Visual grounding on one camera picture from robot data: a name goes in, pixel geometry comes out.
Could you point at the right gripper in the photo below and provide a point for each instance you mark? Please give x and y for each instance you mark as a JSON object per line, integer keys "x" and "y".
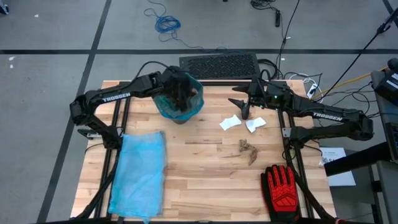
{"x": 273, "y": 95}

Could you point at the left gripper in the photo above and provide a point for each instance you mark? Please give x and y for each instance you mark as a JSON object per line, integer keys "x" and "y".
{"x": 174, "y": 79}

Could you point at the teal used trash bag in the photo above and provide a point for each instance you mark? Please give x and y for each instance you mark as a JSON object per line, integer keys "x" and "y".
{"x": 168, "y": 109}

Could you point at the grey trash bin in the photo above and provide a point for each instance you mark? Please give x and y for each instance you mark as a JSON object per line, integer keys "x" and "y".
{"x": 182, "y": 121}

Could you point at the white paper piece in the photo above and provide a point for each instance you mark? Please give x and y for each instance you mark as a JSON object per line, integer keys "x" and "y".
{"x": 230, "y": 122}
{"x": 255, "y": 125}

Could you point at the long brown paper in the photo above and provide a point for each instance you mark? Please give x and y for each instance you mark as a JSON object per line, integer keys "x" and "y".
{"x": 248, "y": 149}

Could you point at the light blue fresh trash bag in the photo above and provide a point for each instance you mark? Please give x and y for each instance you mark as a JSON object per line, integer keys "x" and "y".
{"x": 138, "y": 174}

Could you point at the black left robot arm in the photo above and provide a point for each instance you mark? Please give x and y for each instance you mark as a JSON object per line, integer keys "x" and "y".
{"x": 115, "y": 97}

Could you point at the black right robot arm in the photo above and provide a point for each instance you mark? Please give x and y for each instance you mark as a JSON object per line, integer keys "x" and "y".
{"x": 329, "y": 116}

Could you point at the black perforated computer case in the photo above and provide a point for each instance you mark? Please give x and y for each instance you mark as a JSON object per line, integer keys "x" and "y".
{"x": 220, "y": 66}

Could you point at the white power strip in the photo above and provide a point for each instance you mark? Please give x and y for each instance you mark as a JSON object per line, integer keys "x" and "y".
{"x": 311, "y": 90}

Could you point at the black power strip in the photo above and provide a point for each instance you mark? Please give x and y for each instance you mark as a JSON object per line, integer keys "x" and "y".
{"x": 277, "y": 18}

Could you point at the red and black work glove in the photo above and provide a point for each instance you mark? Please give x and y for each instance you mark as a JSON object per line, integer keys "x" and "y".
{"x": 281, "y": 193}

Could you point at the white printed paper sheet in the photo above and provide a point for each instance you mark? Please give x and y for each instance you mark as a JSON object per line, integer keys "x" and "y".
{"x": 337, "y": 165}

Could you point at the black tripod pole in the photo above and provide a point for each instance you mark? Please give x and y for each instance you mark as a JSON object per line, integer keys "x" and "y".
{"x": 357, "y": 56}

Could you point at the black bench beam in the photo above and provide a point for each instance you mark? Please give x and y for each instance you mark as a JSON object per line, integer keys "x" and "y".
{"x": 357, "y": 160}

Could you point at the black electronic device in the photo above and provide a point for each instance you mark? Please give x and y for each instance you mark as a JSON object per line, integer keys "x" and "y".
{"x": 387, "y": 84}

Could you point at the grey cart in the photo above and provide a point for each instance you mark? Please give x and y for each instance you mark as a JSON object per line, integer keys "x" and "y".
{"x": 387, "y": 193}

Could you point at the blue and black object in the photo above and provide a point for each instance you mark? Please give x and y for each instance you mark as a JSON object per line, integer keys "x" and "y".
{"x": 3, "y": 8}

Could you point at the black aluminium table frame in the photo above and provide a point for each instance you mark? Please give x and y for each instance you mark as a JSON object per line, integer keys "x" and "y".
{"x": 217, "y": 83}

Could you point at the silver corner bracket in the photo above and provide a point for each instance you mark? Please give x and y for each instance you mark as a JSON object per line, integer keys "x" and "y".
{"x": 286, "y": 132}

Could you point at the black metal foot bracket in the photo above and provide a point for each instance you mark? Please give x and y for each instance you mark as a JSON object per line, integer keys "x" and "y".
{"x": 90, "y": 133}

